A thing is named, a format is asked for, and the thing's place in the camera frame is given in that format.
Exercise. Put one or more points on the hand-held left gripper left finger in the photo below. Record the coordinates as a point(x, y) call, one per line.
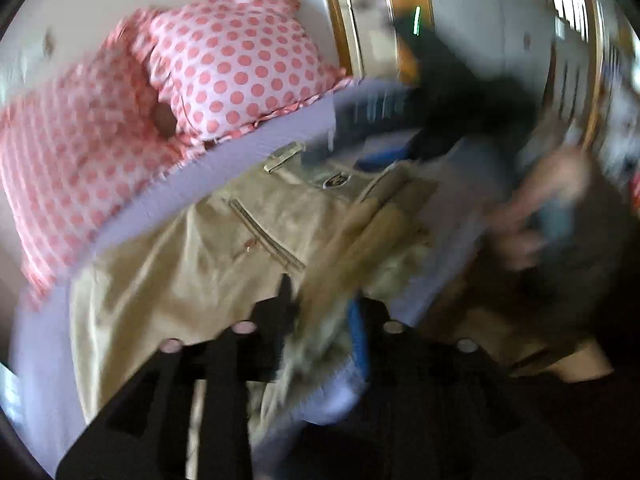
point(272, 330)

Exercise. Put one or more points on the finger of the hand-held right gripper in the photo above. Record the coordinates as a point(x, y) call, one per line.
point(372, 107)
point(385, 156)

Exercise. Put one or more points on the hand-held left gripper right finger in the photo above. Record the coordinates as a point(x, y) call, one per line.
point(358, 334)

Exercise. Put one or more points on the khaki pants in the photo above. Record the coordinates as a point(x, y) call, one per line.
point(200, 255)

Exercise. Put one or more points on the person's right hand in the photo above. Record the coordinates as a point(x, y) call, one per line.
point(542, 185)

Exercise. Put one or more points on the white cabinet door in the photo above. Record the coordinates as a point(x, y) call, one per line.
point(500, 20)

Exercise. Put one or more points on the window with bars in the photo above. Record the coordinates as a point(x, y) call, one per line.
point(570, 0)

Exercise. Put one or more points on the pink polka dot pillow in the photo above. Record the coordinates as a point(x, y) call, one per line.
point(65, 150)
point(235, 60)

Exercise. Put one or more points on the lavender bed sheet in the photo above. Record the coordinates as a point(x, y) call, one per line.
point(150, 200)

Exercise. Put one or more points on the wooden door frame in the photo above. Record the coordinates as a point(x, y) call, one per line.
point(345, 15)

